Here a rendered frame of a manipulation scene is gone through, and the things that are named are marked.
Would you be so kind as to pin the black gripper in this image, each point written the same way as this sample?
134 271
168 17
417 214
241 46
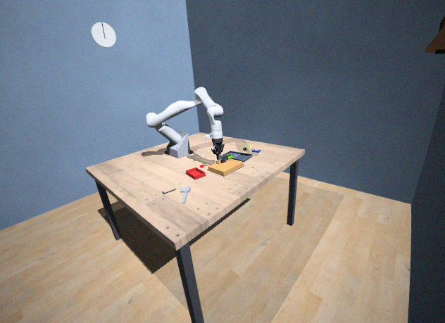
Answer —
217 147

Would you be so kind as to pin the red open tray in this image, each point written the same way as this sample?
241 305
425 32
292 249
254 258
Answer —
195 173

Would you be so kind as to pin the light wooden bench board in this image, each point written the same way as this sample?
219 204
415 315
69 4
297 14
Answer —
227 167

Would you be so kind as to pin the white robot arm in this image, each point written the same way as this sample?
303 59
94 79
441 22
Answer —
158 121

